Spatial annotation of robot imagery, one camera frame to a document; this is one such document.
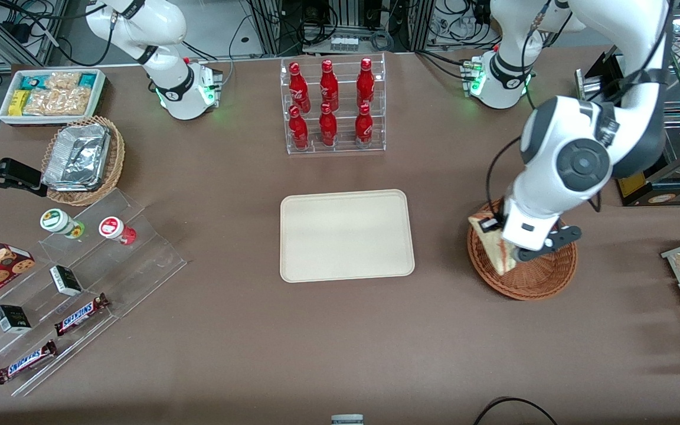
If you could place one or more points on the yellow snack packet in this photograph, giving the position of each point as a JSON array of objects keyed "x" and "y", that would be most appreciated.
[{"x": 18, "y": 103}]

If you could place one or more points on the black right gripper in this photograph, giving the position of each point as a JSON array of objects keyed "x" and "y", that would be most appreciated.
[{"x": 14, "y": 172}]

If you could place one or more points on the red lid snack cup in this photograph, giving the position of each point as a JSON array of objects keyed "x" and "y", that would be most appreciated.
[{"x": 113, "y": 228}]

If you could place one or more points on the small grey device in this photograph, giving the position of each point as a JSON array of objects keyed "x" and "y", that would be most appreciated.
[{"x": 347, "y": 419}]

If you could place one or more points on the small black box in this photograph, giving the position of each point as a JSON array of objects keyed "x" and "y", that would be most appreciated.
[
  {"x": 66, "y": 281},
  {"x": 12, "y": 319}
]

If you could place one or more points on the white rectangular snack bin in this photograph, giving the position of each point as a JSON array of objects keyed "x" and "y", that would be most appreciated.
[{"x": 51, "y": 120}]

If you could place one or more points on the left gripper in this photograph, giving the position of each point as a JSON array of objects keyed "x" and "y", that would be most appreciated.
[{"x": 489, "y": 225}]

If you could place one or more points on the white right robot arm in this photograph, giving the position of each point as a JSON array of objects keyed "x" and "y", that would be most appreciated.
[{"x": 157, "y": 29}]

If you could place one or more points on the green lid snack cup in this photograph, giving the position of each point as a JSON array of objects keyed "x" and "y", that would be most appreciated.
[{"x": 55, "y": 220}]

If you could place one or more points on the brown round wicker basket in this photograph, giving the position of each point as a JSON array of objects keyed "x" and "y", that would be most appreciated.
[{"x": 535, "y": 280}]

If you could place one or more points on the triangular sandwich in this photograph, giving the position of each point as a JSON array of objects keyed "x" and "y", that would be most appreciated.
[{"x": 493, "y": 254}]

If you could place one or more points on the clear bag of crackers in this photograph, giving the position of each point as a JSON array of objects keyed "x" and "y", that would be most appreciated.
[
  {"x": 73, "y": 101},
  {"x": 62, "y": 80},
  {"x": 39, "y": 102}
]

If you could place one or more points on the white power strip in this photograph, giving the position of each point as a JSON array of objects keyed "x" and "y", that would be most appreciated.
[{"x": 343, "y": 42}]

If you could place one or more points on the clear acrylic bottle rack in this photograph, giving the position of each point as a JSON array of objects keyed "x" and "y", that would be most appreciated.
[{"x": 344, "y": 127}]

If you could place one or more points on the cream rectangular tray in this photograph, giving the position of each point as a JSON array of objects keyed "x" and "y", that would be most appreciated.
[{"x": 316, "y": 260}]

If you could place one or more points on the aluminium foil tray stack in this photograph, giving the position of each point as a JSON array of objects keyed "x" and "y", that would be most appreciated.
[{"x": 77, "y": 156}]

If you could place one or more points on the clear acrylic stepped shelf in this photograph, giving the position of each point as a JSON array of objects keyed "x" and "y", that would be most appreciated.
[{"x": 151, "y": 260}]

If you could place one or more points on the snickers chocolate bar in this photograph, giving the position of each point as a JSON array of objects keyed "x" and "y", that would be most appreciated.
[
  {"x": 80, "y": 314},
  {"x": 26, "y": 362}
]

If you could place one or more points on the teal snack packet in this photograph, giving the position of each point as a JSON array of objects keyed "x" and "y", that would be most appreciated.
[
  {"x": 88, "y": 79},
  {"x": 33, "y": 81}
]

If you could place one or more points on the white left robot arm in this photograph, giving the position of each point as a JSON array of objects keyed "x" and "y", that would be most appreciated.
[{"x": 582, "y": 159}]

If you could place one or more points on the red cola bottle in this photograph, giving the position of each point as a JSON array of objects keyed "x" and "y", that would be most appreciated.
[
  {"x": 364, "y": 128},
  {"x": 365, "y": 85},
  {"x": 298, "y": 131},
  {"x": 329, "y": 87},
  {"x": 328, "y": 128},
  {"x": 298, "y": 88}
]

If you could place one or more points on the tan oval wicker basket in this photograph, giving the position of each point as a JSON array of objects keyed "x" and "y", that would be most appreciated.
[{"x": 114, "y": 159}]

